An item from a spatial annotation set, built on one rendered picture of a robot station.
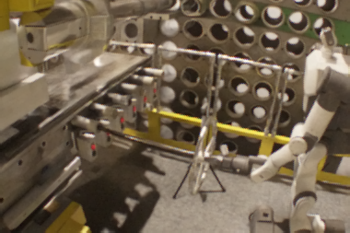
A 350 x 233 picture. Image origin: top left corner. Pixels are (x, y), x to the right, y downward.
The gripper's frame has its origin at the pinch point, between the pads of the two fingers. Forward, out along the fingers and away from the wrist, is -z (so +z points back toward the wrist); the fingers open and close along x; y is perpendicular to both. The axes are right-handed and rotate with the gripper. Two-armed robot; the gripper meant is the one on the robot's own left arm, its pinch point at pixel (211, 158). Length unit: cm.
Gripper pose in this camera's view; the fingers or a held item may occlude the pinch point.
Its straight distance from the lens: 126.7
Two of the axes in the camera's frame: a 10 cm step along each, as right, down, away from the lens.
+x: 2.6, 0.8, 9.6
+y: 2.1, -9.8, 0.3
